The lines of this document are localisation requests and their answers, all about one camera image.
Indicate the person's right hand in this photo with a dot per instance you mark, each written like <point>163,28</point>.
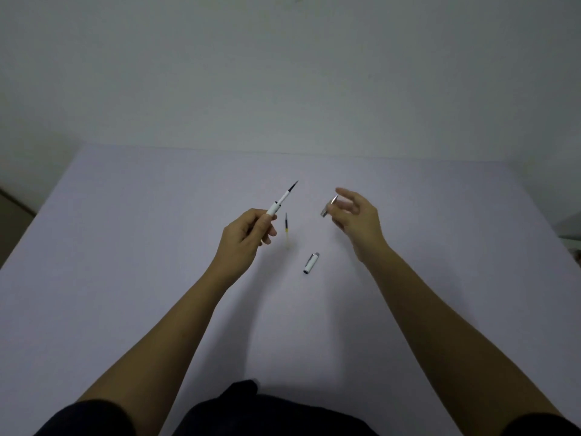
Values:
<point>366,229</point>

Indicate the person's left hand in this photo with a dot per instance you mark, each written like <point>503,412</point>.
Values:
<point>238,246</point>

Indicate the person's left thumb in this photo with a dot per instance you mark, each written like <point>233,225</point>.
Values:
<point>264,224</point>

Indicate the white pen cap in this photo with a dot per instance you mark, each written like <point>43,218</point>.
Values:
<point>311,263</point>

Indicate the clear pen refill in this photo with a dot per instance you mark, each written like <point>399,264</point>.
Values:
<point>287,227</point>

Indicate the white pen barrel with refill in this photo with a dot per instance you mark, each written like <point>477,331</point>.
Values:
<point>282,201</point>

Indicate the person's right forearm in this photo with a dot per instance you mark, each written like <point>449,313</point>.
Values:
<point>447,342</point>

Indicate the person's left forearm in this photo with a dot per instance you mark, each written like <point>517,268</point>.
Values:
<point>156,342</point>

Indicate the silver pen tip piece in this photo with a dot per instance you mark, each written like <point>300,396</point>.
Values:
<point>327,207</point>

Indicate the person's right thumb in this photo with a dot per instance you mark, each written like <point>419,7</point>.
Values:
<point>344,205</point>

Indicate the person's dark shirt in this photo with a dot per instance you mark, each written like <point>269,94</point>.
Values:
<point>254,415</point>

